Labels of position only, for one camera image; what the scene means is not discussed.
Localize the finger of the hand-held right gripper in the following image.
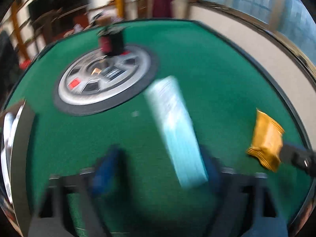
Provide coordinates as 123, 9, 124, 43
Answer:
278, 144, 316, 179

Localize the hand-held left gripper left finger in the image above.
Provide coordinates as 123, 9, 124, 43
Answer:
28, 145, 124, 237

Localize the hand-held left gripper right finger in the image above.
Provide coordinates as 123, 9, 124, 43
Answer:
199, 145, 290, 237

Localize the yellow foil packet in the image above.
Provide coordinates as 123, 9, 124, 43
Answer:
246, 108, 285, 173

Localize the light blue tissue packet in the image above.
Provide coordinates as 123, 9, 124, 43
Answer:
145, 76, 209, 188

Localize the brown cardboard box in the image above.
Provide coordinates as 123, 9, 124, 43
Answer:
0, 100, 36, 237

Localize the round silver table control panel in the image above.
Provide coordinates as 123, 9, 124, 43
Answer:
53, 45, 159, 117

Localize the green mahjong table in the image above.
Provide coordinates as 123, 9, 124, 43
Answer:
0, 18, 312, 237

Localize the window with metal bars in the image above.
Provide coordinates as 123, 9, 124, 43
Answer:
202, 0, 316, 46

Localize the carved wooden chair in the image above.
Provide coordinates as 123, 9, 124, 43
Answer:
118, 0, 158, 19

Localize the black television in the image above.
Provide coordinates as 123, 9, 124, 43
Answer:
27, 0, 89, 28

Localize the maroon cloth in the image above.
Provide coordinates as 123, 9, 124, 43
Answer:
151, 0, 174, 18

